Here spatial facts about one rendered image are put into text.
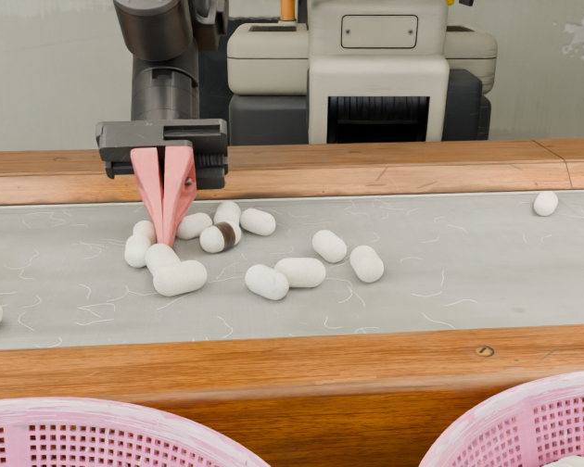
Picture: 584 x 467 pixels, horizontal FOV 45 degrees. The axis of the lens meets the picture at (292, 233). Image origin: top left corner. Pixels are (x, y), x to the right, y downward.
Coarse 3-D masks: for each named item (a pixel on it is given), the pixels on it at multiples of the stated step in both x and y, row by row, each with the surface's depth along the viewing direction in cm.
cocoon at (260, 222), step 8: (248, 208) 60; (248, 216) 59; (256, 216) 59; (264, 216) 59; (272, 216) 59; (248, 224) 59; (256, 224) 59; (264, 224) 58; (272, 224) 59; (256, 232) 59; (264, 232) 59; (272, 232) 59
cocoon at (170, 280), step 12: (180, 264) 49; (192, 264) 49; (156, 276) 48; (168, 276) 48; (180, 276) 48; (192, 276) 49; (204, 276) 49; (156, 288) 48; (168, 288) 48; (180, 288) 48; (192, 288) 49
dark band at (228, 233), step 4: (216, 224) 56; (220, 224) 56; (224, 224) 56; (228, 224) 56; (220, 228) 56; (224, 228) 56; (228, 228) 56; (232, 228) 56; (224, 232) 56; (228, 232) 56; (232, 232) 56; (224, 236) 55; (228, 236) 56; (232, 236) 56; (224, 240) 55; (228, 240) 56; (232, 240) 56; (224, 244) 56; (228, 244) 56; (232, 244) 56; (224, 248) 56
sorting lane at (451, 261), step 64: (512, 192) 70; (576, 192) 70; (0, 256) 56; (64, 256) 56; (192, 256) 56; (256, 256) 56; (320, 256) 56; (384, 256) 56; (448, 256) 56; (512, 256) 56; (576, 256) 56; (64, 320) 46; (128, 320) 46; (192, 320) 46; (256, 320) 46; (320, 320) 46; (384, 320) 46; (448, 320) 46; (512, 320) 46; (576, 320) 46
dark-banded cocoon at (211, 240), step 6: (228, 222) 57; (234, 222) 57; (210, 228) 55; (216, 228) 56; (234, 228) 56; (204, 234) 55; (210, 234) 55; (216, 234) 55; (240, 234) 57; (204, 240) 55; (210, 240) 55; (216, 240) 55; (222, 240) 55; (204, 246) 55; (210, 246) 55; (216, 246) 55; (222, 246) 56; (210, 252) 56
